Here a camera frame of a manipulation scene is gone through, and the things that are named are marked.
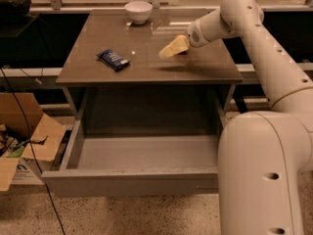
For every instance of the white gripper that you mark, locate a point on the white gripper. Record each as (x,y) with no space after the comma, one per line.
(195,35)

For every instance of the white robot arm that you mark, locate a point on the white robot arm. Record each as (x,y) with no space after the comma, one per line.
(260,154)

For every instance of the grey drawer cabinet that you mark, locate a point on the grey drawer cabinet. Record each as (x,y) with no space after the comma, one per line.
(210,66)

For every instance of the open grey top drawer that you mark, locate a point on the open grey top drawer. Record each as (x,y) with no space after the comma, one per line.
(161,141)

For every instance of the white ceramic bowl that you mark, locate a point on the white ceramic bowl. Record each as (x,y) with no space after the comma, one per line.
(138,12)

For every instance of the dark blue snack packet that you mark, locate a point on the dark blue snack packet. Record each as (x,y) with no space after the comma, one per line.
(114,61)

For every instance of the black object on ledge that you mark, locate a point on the black object on ledge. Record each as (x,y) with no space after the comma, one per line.
(14,10)

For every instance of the open cardboard box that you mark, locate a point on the open cardboard box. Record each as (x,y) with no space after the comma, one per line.
(30,140)

